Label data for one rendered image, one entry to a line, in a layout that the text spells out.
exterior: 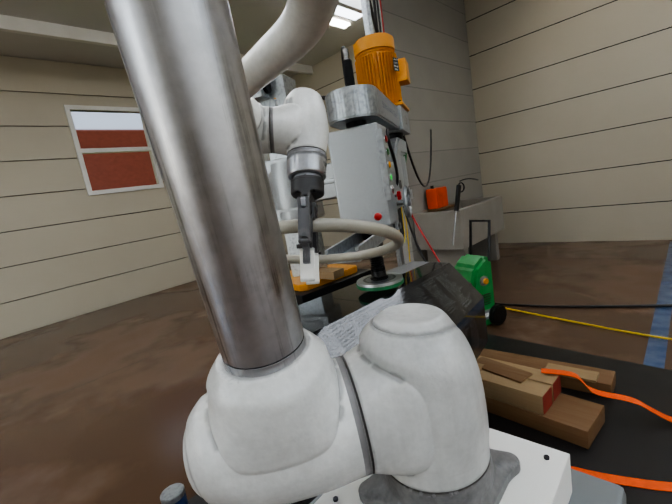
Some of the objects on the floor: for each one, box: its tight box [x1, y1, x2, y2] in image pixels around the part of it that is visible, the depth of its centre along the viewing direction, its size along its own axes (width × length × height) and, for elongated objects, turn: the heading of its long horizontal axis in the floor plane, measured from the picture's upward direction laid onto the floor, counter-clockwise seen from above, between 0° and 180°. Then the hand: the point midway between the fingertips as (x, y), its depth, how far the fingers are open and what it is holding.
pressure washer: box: [454, 220, 507, 326], centre depth 309 cm, size 35×35×87 cm
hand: (310, 268), depth 80 cm, fingers open, 6 cm apart
